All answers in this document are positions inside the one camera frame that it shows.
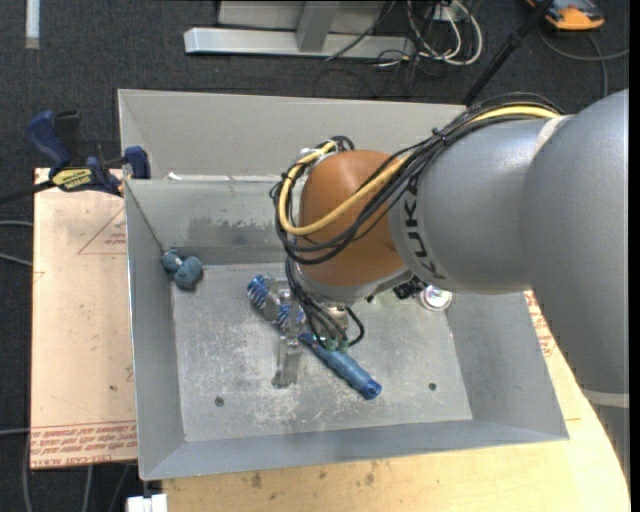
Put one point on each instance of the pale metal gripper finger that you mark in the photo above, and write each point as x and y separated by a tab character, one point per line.
296	364
281	369

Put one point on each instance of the grey metal bin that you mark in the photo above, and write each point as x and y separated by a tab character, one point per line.
240	395

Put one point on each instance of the blue ribbed grey tool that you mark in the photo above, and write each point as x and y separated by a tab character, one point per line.
265	296

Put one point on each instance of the clear glass cup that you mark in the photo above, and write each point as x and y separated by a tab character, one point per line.
436	298

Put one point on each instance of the teal toy animal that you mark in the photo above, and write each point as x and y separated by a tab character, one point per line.
184	272

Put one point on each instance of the black cylinder on white bracket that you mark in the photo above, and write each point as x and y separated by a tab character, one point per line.
407	289

